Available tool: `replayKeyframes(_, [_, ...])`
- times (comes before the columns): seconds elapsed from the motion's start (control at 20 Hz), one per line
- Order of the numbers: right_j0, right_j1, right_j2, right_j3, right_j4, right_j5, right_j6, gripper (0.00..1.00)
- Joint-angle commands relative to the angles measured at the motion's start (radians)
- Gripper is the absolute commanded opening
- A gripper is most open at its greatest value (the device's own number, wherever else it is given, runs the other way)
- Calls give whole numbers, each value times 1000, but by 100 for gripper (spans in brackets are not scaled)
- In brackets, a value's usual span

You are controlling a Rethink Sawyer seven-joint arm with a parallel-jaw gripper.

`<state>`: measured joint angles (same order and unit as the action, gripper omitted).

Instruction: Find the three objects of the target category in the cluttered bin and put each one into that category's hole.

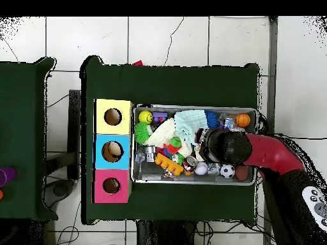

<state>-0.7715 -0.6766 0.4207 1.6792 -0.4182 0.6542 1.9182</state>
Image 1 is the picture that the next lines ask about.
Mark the cream waffle cloth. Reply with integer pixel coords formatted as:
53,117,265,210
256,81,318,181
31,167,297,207
145,118,193,158

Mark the mint green waffle cloth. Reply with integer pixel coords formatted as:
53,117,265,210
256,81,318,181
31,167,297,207
173,109,209,147

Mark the clear shallow mesh bin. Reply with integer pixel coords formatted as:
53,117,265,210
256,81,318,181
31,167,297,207
130,103,260,186

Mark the wooden box with three holes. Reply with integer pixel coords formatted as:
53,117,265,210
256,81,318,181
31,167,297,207
92,98,133,204

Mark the green fuzzy toy with eyes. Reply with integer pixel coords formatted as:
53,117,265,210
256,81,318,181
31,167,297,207
134,121,153,145

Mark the yellow smiley ball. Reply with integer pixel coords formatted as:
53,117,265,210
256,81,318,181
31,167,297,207
139,110,154,124

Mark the orange toy building block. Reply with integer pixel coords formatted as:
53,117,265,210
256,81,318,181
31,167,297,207
154,152,186,177

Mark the small white baseball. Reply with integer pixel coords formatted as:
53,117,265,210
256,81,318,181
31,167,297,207
194,161,209,176

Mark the blue spiky ball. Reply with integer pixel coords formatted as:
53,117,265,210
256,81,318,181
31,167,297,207
205,110,221,129

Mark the dark green table cloth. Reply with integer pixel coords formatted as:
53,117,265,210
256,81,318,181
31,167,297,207
80,55,261,225

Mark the small black white soccer ball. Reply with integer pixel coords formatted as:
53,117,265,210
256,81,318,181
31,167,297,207
220,163,236,179

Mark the small orange basketball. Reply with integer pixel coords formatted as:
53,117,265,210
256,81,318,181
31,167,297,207
236,113,251,128

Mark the small brown football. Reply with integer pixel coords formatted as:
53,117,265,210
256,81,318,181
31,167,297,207
235,165,250,182

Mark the black stand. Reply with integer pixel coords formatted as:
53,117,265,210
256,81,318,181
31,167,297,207
68,89,82,181

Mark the grey vertical pole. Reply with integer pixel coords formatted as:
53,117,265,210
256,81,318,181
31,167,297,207
262,16,279,225

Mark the dark green side table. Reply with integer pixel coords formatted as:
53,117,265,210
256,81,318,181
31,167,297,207
0,57,57,221

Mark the purple toy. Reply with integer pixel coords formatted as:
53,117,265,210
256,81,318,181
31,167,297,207
0,167,17,188

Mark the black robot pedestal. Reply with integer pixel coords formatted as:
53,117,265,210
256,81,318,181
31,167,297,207
137,219,197,245

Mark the black cable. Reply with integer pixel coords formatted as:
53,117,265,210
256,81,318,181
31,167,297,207
275,132,327,141

